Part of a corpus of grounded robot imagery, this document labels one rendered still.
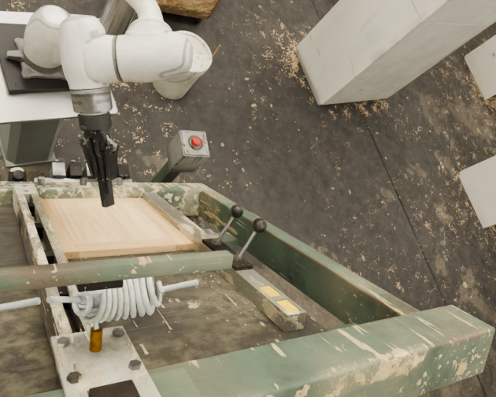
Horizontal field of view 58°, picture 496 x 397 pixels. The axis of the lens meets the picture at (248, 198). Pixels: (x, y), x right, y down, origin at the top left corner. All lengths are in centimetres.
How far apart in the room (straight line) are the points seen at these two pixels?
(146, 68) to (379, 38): 253
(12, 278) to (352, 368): 47
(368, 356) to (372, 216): 300
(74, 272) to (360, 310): 76
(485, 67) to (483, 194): 178
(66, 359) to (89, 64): 65
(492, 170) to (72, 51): 408
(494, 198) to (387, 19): 211
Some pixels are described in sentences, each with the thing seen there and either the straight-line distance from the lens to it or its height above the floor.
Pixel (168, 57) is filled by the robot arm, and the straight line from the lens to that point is 104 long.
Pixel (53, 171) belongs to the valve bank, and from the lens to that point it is 185.
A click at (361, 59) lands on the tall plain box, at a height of 58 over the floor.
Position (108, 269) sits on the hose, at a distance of 53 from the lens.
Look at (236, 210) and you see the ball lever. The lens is 122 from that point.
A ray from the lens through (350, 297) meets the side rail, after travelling 115.
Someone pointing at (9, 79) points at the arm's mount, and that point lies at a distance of 199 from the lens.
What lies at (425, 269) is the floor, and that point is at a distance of 399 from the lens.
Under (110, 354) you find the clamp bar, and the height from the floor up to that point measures 181.
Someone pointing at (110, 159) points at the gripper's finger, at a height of 146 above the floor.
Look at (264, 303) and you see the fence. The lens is 101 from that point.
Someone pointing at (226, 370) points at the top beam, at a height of 186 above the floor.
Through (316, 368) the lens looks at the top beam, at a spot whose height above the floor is 189.
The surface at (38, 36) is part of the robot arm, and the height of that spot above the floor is 99.
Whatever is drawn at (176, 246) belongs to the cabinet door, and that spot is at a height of 128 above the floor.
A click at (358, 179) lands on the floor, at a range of 376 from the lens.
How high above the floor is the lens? 245
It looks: 54 degrees down
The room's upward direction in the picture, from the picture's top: 55 degrees clockwise
